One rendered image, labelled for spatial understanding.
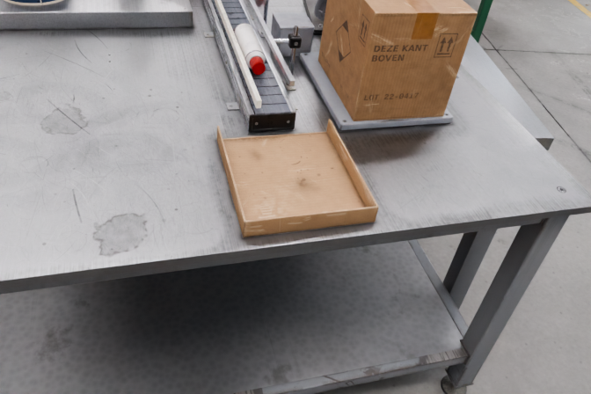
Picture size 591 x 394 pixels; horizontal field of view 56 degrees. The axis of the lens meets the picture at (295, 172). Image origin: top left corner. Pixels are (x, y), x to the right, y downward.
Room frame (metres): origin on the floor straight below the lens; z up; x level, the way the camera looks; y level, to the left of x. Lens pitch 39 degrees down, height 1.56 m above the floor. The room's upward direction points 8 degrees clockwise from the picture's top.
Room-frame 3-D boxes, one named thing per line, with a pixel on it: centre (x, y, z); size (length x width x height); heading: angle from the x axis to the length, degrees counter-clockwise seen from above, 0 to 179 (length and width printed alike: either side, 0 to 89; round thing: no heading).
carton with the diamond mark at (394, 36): (1.28, -0.18, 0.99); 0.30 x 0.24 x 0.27; 20
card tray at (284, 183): (0.88, 0.01, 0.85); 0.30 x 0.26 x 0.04; 20
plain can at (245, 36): (1.28, 0.16, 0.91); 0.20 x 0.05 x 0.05; 20
